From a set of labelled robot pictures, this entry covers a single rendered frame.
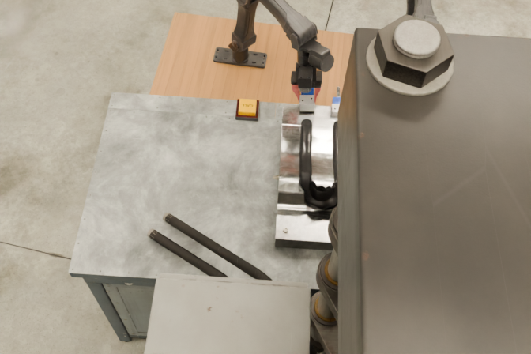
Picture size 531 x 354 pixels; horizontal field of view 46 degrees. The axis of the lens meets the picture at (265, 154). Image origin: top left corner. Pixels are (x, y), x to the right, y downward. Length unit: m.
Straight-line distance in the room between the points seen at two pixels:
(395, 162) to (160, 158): 1.50
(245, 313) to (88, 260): 0.92
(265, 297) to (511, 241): 0.61
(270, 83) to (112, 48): 1.45
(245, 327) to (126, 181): 1.05
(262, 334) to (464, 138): 0.59
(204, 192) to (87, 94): 1.48
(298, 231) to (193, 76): 0.76
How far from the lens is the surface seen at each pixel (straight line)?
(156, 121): 2.27
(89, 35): 3.71
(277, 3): 2.01
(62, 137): 3.31
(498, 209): 0.76
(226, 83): 2.36
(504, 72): 0.88
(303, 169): 2.02
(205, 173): 2.14
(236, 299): 1.23
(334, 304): 1.44
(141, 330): 2.62
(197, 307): 1.23
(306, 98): 2.13
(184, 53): 2.46
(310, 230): 1.97
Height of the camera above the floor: 2.63
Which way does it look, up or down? 57 degrees down
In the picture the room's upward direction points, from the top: 3 degrees clockwise
